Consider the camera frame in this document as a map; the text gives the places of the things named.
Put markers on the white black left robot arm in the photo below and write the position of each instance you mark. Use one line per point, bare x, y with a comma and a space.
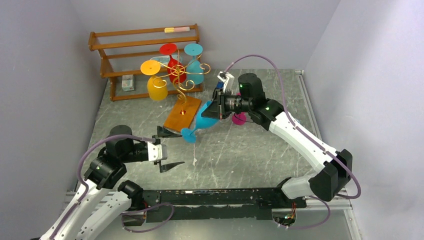
98, 171

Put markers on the red wine glass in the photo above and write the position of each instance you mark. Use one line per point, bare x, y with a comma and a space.
172, 63

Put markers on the blue stapler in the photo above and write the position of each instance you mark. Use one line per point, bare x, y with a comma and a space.
219, 85

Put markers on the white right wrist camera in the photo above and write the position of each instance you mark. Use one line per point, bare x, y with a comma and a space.
228, 80

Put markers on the gold wire glass rack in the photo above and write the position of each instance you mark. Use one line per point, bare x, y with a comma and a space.
186, 107

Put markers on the blue wine glass front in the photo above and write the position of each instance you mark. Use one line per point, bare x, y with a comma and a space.
200, 123

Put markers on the pink wine glass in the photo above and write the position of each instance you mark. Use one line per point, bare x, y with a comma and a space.
239, 118

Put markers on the yellow wine glass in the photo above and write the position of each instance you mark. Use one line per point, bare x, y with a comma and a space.
156, 86

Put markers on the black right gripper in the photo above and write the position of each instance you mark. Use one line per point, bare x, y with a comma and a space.
220, 105

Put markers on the wooden shelf rack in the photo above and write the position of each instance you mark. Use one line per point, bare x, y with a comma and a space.
123, 52

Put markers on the blue wine glass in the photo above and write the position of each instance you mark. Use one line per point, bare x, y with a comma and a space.
200, 123
193, 70

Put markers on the toothbrush package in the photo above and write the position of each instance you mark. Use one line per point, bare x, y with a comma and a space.
164, 59

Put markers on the yellow pink eraser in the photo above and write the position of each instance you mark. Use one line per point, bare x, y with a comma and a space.
177, 29

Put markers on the small printed box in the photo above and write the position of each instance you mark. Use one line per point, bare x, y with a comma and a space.
127, 83

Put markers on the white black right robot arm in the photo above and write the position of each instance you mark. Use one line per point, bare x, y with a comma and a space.
332, 167

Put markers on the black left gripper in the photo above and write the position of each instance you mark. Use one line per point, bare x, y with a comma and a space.
162, 133

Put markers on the blue wine glass rear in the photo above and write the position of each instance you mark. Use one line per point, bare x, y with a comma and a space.
193, 70

